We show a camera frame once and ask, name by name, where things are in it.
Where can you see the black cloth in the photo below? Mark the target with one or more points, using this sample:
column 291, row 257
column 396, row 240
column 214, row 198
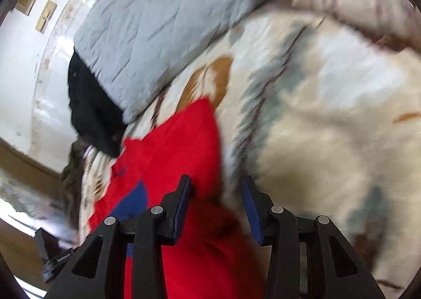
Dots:
column 96, row 119

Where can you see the leaf-patterned cream fleece blanket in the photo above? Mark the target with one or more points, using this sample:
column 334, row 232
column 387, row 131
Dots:
column 325, row 121

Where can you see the dark brown knitted cloth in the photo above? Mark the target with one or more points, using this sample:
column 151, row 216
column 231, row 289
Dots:
column 71, row 177

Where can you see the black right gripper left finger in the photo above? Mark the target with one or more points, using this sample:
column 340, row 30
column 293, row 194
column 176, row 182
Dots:
column 98, row 267

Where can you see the grey quilted pillow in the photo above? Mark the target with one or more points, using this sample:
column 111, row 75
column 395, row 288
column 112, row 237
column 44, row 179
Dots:
column 134, row 48

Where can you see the red and blue garment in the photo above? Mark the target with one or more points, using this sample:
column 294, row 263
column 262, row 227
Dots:
column 177, row 167

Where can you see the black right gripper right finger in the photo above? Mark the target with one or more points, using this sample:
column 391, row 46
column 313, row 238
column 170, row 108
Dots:
column 309, row 258

